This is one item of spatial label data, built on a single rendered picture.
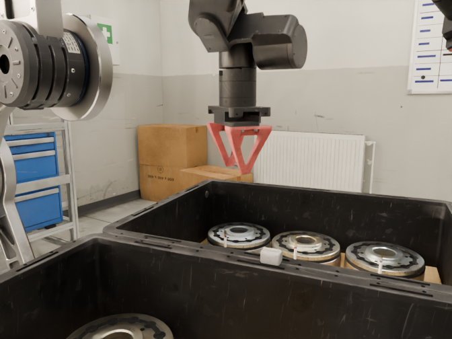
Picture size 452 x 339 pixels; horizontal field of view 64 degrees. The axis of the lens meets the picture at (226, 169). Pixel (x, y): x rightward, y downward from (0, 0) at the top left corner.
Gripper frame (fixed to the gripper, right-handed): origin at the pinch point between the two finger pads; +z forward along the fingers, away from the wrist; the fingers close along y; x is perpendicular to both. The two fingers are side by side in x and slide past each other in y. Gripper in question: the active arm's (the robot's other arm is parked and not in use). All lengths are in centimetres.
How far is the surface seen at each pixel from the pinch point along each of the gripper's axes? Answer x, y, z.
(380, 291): 1.4, -32.3, 4.2
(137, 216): 16.7, -6.9, 4.3
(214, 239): 4.5, -1.8, 11.2
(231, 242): 2.6, -4.0, 11.2
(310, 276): 5.2, -28.4, 4.1
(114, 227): 19.8, -9.9, 4.2
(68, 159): 33, 189, 29
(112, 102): -5, 326, -2
